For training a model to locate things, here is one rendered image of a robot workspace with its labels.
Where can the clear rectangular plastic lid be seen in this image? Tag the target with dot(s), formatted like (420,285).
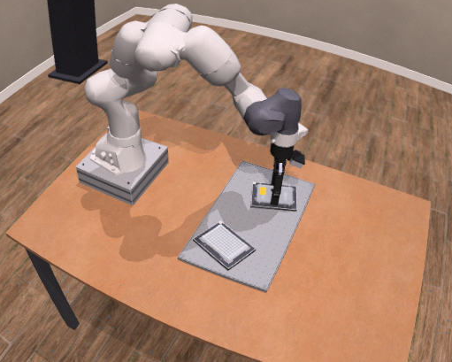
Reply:
(264,194)

